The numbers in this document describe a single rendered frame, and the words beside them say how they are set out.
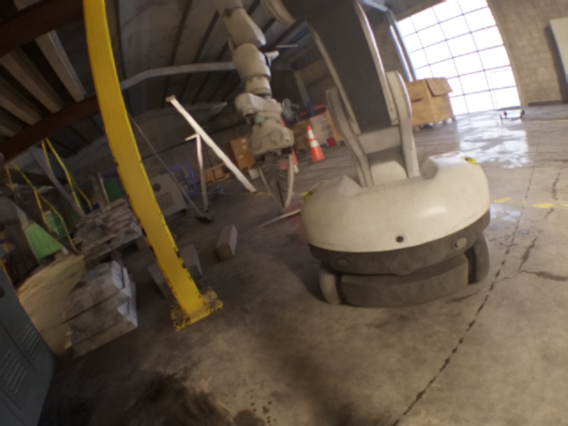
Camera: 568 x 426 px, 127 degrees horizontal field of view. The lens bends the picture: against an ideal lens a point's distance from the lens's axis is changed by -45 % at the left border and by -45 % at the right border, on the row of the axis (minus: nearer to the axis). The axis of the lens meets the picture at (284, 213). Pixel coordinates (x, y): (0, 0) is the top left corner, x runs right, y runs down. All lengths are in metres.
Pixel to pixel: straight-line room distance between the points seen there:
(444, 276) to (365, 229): 0.24
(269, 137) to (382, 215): 0.29
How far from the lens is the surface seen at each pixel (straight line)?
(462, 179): 0.65
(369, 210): 0.57
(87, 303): 1.37
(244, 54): 0.64
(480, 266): 0.75
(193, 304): 1.13
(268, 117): 0.57
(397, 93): 0.71
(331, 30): 0.57
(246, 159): 10.73
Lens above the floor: 0.53
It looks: 15 degrees down
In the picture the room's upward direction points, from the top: 19 degrees counter-clockwise
